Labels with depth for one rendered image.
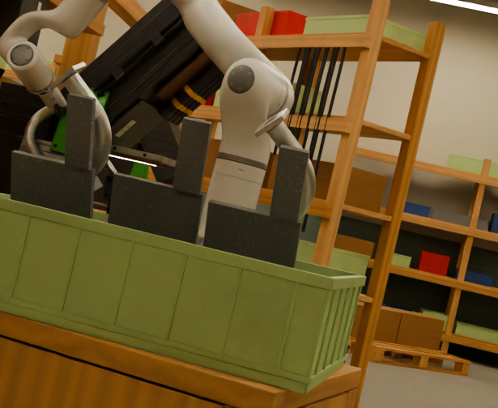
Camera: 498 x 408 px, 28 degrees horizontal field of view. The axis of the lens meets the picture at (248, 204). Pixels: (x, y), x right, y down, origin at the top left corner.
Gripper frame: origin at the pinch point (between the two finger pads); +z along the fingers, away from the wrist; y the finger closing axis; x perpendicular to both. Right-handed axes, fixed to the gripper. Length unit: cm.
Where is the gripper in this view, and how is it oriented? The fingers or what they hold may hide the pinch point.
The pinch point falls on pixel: (57, 104)
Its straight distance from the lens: 294.1
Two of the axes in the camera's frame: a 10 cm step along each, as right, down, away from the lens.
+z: 1.1, 3.1, 9.5
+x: -8.6, 5.0, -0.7
